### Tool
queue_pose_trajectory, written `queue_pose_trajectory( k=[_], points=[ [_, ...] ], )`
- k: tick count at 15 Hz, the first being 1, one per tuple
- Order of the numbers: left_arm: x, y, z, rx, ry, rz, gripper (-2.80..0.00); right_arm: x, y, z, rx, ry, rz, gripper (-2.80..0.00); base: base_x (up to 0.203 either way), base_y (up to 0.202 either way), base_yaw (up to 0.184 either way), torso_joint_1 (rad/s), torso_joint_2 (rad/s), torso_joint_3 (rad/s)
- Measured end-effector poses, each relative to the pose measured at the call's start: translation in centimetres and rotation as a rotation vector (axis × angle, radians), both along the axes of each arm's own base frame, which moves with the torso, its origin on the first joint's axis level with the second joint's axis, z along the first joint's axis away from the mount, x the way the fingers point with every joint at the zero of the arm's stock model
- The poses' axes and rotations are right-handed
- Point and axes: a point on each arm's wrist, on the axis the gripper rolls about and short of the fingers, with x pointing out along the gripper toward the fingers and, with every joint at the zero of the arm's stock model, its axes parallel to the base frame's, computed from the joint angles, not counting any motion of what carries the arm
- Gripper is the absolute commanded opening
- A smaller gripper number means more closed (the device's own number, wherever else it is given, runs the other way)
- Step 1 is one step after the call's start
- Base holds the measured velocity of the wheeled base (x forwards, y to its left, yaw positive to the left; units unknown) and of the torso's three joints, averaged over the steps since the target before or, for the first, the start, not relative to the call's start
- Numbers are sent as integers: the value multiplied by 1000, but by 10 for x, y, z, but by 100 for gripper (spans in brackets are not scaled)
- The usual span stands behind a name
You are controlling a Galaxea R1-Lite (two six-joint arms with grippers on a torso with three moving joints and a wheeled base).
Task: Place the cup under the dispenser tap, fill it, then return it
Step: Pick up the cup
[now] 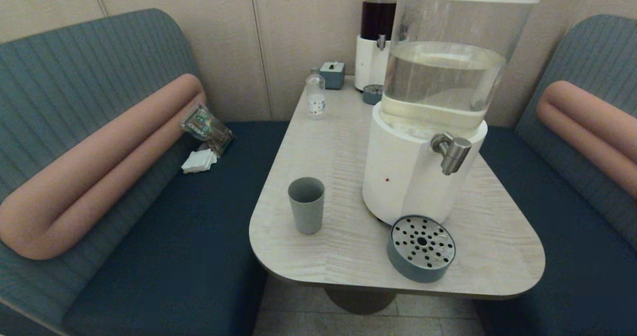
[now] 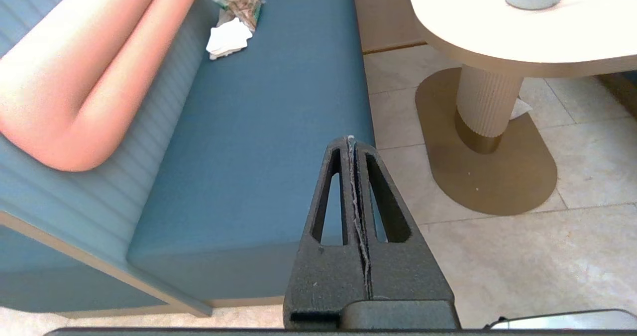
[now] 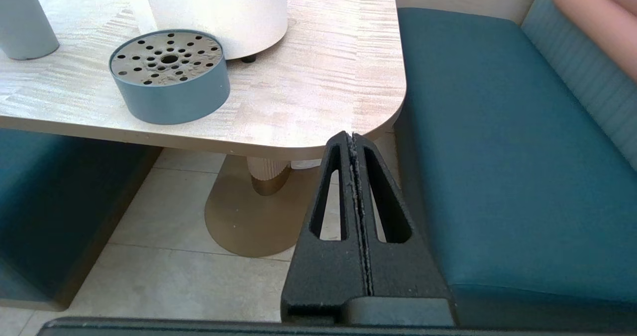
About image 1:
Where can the grey-blue plastic cup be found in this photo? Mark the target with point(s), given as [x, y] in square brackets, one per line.
[306, 211]

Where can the metal dispenser tap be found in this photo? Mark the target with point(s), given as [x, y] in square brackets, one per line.
[454, 154]

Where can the small clear bottle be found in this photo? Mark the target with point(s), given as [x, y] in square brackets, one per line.
[315, 102]

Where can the small blue drip tray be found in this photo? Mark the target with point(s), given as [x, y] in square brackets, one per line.
[371, 96]

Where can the small blue box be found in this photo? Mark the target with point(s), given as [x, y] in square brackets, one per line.
[332, 74]

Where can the clear water dispenser white base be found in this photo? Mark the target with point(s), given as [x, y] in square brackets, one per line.
[403, 176]

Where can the dark drink dispenser white base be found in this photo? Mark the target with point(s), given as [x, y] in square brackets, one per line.
[371, 62]

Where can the clear snack packet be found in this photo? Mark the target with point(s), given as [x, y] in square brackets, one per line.
[206, 127]

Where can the white folded napkins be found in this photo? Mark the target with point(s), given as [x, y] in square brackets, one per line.
[199, 162]

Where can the blue drip tray metal grate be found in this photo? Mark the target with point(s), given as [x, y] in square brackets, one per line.
[420, 246]

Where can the teal upholstered bench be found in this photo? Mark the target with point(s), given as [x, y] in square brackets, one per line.
[572, 226]
[174, 236]

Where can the pink bolster cushion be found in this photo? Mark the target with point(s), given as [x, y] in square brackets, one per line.
[99, 167]
[587, 122]

